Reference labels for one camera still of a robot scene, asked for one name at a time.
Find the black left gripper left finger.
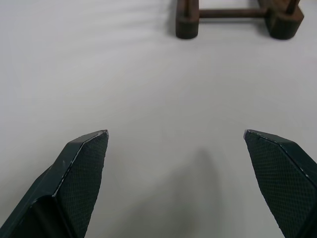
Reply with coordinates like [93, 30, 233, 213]
[0, 129, 110, 238]

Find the dark brown wooden rack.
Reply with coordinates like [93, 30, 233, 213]
[175, 0, 305, 40]

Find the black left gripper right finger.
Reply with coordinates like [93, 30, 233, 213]
[243, 128, 317, 238]

